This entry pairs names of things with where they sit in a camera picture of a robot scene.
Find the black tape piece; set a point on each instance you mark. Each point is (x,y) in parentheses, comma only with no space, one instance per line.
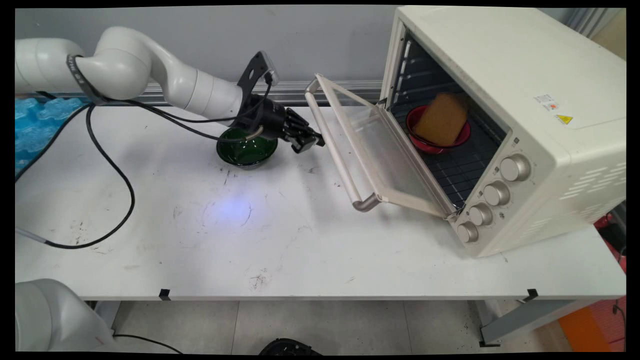
(164,295)
(532,294)

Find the blue bubble wrap sheet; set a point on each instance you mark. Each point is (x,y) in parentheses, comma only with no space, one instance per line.
(37,125)

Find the beige oven knob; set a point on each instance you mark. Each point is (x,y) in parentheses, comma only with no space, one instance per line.
(515,167)
(480,214)
(467,232)
(496,193)

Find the aluminium rail along wall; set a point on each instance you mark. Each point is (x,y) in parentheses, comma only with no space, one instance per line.
(325,90)

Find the black object on floor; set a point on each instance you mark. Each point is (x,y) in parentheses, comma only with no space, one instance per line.
(287,347)

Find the white label sticker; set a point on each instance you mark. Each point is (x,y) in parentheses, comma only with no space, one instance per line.
(546,102)

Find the red object behind table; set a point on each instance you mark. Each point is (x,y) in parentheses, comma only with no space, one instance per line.
(612,245)

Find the red bowl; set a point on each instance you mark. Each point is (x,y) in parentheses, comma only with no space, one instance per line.
(440,146)

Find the yellow warning sticker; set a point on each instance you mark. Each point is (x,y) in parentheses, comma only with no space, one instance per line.
(564,119)

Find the green bowl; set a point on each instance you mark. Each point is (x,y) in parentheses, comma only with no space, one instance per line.
(250,152)

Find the brown bread slice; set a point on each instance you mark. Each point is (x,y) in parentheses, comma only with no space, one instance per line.
(440,120)

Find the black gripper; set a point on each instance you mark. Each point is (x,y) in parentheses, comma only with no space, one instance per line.
(267,119)

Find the grey table leg brace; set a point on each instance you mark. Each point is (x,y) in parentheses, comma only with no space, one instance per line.
(530,320)

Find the cream toaster oven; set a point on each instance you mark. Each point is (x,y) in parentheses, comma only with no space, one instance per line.
(550,65)

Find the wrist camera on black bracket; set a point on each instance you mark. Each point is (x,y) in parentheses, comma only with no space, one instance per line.
(257,67)

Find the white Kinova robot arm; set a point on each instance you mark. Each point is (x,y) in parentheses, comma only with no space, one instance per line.
(125,60)

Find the beige cardboard panel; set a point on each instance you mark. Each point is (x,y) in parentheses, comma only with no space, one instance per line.
(612,37)

